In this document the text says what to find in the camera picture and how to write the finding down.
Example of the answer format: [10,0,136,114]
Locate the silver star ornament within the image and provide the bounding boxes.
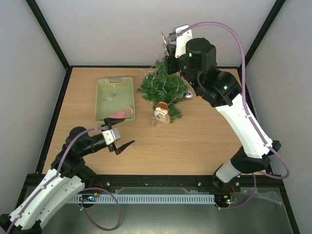
[161,32,171,55]

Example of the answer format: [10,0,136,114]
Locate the small green christmas tree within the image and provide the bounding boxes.
[136,58,189,123]

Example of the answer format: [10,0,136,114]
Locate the green plastic basket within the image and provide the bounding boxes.
[95,77,135,125]

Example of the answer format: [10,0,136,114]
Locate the silver ball ornament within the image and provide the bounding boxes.
[183,91,194,100]

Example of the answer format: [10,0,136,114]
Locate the brown gingerbread ornament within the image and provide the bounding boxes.
[154,102,171,124]

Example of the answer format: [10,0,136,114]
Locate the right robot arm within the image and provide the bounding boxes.
[163,38,281,191]

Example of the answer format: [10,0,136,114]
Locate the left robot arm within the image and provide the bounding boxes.
[0,117,132,234]

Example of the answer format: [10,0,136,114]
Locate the pink ornaments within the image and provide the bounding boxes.
[108,106,135,119]

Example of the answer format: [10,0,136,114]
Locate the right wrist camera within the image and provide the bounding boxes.
[167,24,193,58]

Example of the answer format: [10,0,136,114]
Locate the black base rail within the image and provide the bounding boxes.
[86,175,284,193]

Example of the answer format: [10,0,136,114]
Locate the purple loop cable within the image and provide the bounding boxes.
[79,187,122,230]

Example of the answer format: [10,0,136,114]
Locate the white slotted cable duct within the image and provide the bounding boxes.
[68,194,215,204]

